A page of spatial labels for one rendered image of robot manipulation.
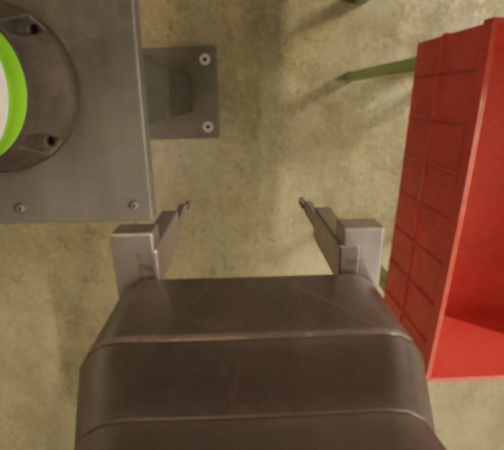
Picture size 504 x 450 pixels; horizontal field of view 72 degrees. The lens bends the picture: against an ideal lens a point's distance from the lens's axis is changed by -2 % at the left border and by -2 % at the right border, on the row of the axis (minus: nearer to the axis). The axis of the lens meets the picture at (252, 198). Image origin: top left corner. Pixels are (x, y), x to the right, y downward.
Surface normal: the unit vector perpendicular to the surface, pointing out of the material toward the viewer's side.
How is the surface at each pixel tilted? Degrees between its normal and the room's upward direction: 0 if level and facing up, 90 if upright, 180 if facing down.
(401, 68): 90
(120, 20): 0
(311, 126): 0
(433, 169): 90
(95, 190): 0
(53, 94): 70
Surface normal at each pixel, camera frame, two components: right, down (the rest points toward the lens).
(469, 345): 0.02, -0.96
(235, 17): 0.04, 0.28
